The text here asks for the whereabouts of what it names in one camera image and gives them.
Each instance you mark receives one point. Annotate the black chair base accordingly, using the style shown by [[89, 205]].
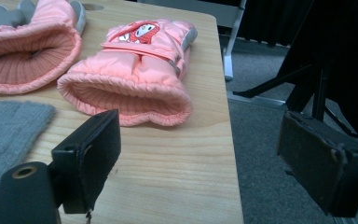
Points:
[[320, 90]]

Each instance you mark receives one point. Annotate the metal floor rail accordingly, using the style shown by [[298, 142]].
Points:
[[261, 100]]

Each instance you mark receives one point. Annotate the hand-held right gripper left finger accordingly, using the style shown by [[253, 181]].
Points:
[[88, 161]]

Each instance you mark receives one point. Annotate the pink padded ski glove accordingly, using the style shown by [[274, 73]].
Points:
[[28, 62], [130, 74]]

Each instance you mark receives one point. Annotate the dark curtain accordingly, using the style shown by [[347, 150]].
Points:
[[267, 21]]

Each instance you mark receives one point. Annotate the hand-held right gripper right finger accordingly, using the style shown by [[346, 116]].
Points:
[[323, 168]]

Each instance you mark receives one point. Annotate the gray knitted glove pink cuff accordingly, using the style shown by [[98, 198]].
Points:
[[6, 137]]

